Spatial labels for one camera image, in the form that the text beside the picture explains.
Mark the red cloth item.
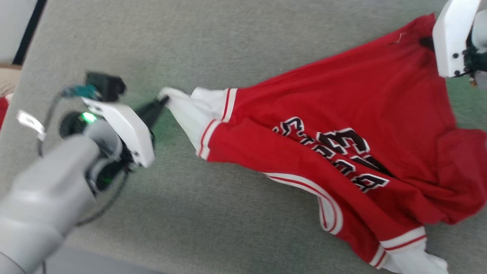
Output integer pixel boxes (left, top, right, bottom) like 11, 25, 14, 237
0, 94, 13, 131

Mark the red white basketball jersey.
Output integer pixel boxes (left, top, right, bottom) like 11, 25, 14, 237
158, 13, 487, 274

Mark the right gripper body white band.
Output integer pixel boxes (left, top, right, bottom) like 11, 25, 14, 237
433, 0, 482, 79

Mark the teal left camera cable connector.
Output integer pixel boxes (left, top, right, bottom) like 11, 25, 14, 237
62, 84, 99, 99

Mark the white paper cable tag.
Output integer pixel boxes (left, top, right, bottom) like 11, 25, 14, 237
17, 110, 46, 141

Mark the grey fabric sofa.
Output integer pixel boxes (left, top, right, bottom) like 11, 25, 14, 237
0, 0, 487, 274

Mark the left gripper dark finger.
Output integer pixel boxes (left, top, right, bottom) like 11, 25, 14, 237
136, 96, 170, 128

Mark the black skirting strip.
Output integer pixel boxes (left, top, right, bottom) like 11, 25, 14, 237
13, 0, 48, 66

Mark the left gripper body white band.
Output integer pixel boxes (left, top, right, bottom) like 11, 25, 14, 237
82, 97, 156, 168

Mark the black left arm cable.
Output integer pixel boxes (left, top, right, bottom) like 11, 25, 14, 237
37, 93, 131, 227

